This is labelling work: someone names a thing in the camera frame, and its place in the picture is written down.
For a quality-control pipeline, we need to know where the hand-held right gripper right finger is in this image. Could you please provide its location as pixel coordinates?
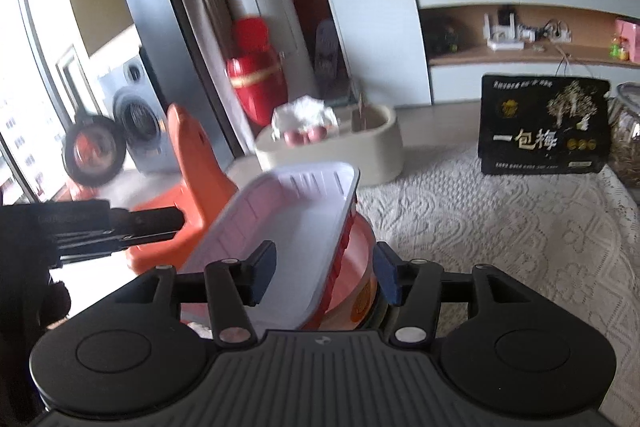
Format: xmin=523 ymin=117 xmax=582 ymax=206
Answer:
xmin=374 ymin=241 xmax=533 ymax=350

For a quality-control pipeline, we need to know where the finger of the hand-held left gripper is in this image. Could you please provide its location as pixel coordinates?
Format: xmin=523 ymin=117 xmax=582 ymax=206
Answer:
xmin=111 ymin=206 xmax=186 ymax=239
xmin=52 ymin=232 xmax=180 ymax=269

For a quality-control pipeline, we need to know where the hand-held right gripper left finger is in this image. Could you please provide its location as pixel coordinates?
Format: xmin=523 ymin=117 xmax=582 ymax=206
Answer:
xmin=112 ymin=241 xmax=277 ymax=350

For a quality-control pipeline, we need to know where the white plastic tray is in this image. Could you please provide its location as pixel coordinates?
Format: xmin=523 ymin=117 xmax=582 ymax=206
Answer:
xmin=177 ymin=162 xmax=362 ymax=333

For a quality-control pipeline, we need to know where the person's left forearm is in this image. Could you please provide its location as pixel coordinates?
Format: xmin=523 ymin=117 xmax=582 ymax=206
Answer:
xmin=0 ymin=268 xmax=71 ymax=408

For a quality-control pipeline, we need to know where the orange plastic chair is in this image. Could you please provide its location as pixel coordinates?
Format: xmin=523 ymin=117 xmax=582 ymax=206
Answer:
xmin=125 ymin=103 xmax=238 ymax=275

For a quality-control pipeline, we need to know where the black round wheel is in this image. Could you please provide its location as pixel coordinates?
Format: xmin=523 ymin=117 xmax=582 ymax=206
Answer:
xmin=63 ymin=116 xmax=127 ymax=188

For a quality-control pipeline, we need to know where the grey washing machine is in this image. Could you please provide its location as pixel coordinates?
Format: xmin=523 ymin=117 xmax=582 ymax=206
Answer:
xmin=97 ymin=52 xmax=183 ymax=175

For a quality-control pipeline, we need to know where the white oval tissue organizer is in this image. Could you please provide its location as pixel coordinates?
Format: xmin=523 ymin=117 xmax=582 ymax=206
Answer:
xmin=255 ymin=103 xmax=405 ymax=188

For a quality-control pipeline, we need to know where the white lace tablecloth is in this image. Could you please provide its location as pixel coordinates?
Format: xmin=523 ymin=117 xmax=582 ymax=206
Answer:
xmin=357 ymin=142 xmax=640 ymax=343

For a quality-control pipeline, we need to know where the red floor ornament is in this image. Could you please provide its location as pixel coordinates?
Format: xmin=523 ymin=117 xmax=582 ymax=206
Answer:
xmin=226 ymin=14 xmax=290 ymax=128

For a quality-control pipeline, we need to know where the black snack package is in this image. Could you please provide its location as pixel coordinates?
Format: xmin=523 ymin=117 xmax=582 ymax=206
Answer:
xmin=480 ymin=74 xmax=612 ymax=175

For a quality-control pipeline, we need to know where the white router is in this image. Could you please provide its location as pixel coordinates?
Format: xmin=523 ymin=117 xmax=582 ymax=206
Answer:
xmin=482 ymin=7 xmax=526 ymax=52

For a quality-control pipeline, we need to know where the small glass jar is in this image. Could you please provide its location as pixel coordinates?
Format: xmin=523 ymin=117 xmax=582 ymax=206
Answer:
xmin=607 ymin=82 xmax=640 ymax=188

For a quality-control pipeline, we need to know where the white power strip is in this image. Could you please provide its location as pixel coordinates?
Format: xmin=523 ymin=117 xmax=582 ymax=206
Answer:
xmin=520 ymin=21 xmax=573 ymax=42

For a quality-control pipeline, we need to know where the pink box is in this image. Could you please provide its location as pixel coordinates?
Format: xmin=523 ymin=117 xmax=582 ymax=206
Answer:
xmin=614 ymin=18 xmax=640 ymax=62

